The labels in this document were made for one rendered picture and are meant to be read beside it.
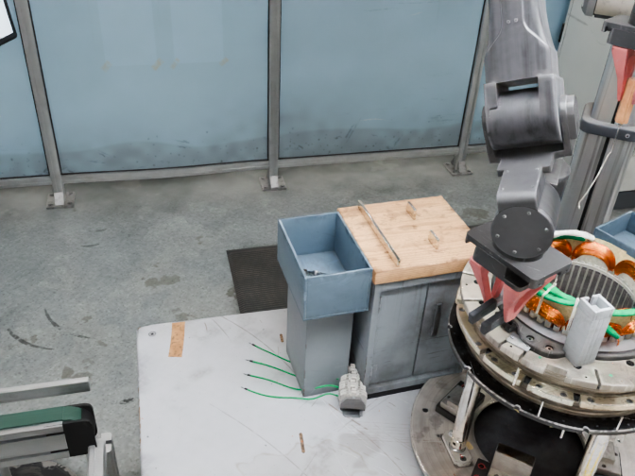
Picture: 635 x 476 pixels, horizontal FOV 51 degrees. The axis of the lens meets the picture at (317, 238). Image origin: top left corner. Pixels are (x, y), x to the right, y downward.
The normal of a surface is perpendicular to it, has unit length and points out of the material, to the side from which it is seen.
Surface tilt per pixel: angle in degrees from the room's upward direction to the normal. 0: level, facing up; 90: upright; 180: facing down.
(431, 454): 0
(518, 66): 68
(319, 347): 90
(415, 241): 0
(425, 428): 0
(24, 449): 90
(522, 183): 21
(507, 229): 92
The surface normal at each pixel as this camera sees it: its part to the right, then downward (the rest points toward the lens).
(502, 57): -0.47, 0.12
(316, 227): 0.29, 0.55
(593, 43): -0.97, 0.10
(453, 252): 0.04, -0.82
